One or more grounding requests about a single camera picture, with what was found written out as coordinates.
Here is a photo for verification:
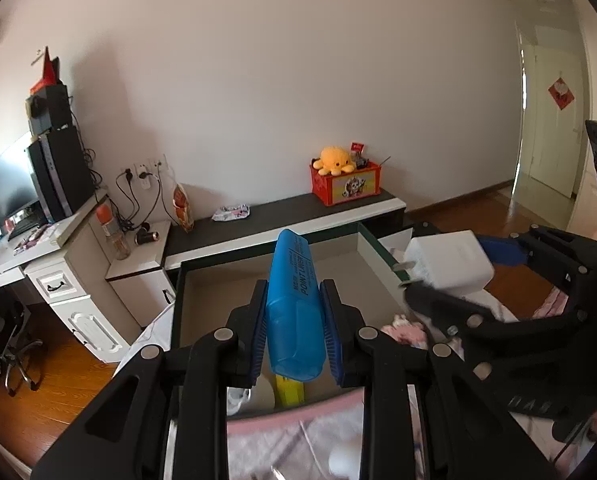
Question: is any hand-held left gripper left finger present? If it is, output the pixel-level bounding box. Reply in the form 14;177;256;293
31;280;272;480

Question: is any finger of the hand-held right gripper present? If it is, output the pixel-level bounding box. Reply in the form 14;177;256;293
403;282;586;366
478;226;597;286

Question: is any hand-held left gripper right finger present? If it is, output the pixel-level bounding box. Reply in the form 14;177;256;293
318;280;561;480

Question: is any blue highlighter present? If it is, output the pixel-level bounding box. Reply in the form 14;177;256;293
264;228;326;383

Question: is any white charger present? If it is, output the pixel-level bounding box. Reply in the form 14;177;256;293
402;230;495;297

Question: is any pink hair accessory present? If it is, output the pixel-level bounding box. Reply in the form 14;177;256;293
381;314;429;351

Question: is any pink cardboard box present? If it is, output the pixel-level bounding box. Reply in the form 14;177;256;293
162;220;444;416

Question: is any yellow highlighter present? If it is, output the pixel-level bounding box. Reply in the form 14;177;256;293
273;374;309;408

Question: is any white door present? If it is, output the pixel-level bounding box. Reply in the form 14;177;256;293
517;42;591;200

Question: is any black top low cabinet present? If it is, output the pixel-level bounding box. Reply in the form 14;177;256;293
164;186;408;271

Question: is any crumpled patterned wrapper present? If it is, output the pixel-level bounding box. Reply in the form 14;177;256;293
212;204;252;222

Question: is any white bedside cabinet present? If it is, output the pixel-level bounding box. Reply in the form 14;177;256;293
105;220;179;333

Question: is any orange snack bag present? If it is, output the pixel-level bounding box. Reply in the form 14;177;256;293
171;182;195;233

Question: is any red storage crate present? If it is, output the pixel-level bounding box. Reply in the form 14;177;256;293
309;159;383;206

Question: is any red door decoration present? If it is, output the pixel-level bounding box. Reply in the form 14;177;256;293
548;77;575;108

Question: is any orange cap bottle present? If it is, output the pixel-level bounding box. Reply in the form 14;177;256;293
96;203;130;261

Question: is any orange octopus plush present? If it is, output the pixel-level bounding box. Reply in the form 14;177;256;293
312;146;350;177

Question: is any white desk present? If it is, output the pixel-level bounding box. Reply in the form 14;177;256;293
0;187;132;361

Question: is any black office chair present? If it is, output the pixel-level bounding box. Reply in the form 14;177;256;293
0;290;44;397

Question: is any pink patterned case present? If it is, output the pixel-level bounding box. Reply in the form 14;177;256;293
13;225;56;252

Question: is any black computer tower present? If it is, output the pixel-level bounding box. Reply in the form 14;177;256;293
27;125;95;223

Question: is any black keyboard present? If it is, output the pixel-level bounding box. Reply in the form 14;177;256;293
8;217;45;241

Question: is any black computer monitor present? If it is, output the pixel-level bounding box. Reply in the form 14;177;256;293
0;132;42;218

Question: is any black box with dial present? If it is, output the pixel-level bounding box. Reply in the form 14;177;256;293
26;84;74;135

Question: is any red desk calendar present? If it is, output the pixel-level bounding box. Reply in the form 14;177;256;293
31;46;62;93

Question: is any black thin cable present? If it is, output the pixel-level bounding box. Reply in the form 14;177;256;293
551;410;597;466

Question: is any black power cable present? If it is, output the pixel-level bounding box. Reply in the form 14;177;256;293
114;172;146;233

